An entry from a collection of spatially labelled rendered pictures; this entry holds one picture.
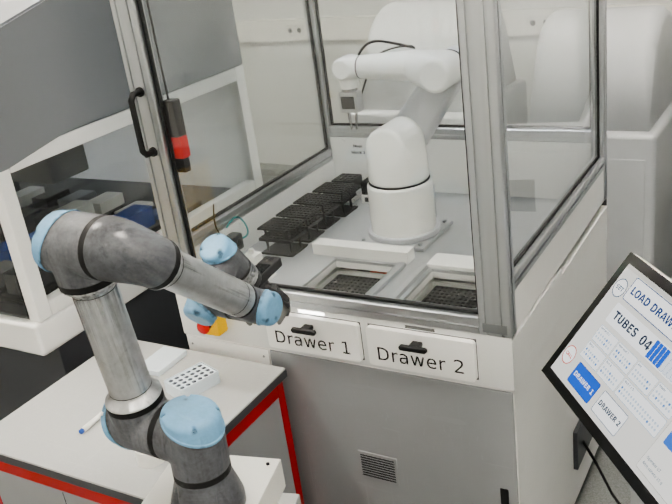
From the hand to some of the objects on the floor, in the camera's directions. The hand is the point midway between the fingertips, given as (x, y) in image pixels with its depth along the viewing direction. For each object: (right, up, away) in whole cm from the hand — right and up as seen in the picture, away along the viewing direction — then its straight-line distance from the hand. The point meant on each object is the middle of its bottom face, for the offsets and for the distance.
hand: (285, 310), depth 210 cm
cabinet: (+45, -68, +82) cm, 116 cm away
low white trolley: (-32, -96, +43) cm, 110 cm away
